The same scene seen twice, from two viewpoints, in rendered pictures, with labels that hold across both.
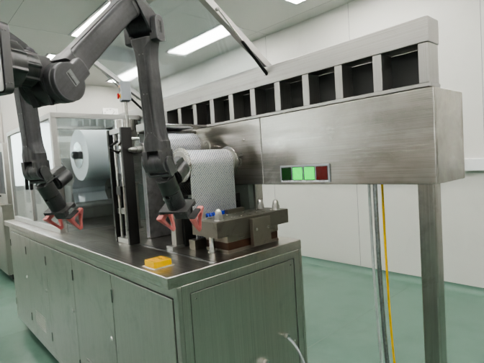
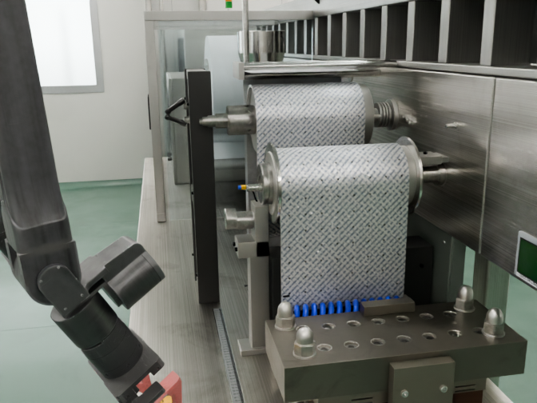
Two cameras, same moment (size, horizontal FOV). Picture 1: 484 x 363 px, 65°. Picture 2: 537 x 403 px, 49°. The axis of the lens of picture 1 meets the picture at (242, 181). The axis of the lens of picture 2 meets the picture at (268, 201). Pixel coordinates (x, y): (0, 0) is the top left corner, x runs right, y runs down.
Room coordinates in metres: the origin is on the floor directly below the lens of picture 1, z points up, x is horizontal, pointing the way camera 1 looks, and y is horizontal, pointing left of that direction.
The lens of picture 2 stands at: (0.72, -0.28, 1.50)
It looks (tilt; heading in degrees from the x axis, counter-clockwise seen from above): 15 degrees down; 32
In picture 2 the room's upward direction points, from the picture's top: 1 degrees counter-clockwise
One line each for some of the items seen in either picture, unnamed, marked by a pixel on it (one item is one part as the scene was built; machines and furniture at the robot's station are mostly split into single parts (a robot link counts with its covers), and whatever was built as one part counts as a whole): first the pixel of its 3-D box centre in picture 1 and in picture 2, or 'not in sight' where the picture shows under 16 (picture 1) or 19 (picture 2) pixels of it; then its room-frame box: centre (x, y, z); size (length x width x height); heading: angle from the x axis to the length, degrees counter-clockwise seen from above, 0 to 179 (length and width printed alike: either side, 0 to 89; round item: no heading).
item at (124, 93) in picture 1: (123, 91); not in sight; (2.03, 0.60, 1.66); 0.07 x 0.07 x 0.10; 27
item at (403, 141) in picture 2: (227, 162); (404, 175); (1.77, 0.06, 1.25); 0.15 x 0.01 x 0.15; 42
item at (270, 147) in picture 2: (181, 165); (272, 183); (1.60, 0.25, 1.25); 0.15 x 0.01 x 0.15; 42
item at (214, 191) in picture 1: (214, 194); (344, 261); (1.63, 0.12, 1.11); 0.23 x 0.01 x 0.18; 132
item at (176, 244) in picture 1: (172, 212); (251, 278); (1.60, 0.30, 1.05); 0.06 x 0.05 x 0.31; 132
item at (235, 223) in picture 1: (242, 220); (390, 345); (1.57, 0.01, 1.00); 0.40 x 0.16 x 0.06; 132
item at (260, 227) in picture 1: (261, 230); (421, 394); (1.52, -0.06, 0.96); 0.10 x 0.03 x 0.11; 132
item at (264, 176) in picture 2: not in sight; (265, 183); (1.59, 0.26, 1.25); 0.07 x 0.02 x 0.07; 42
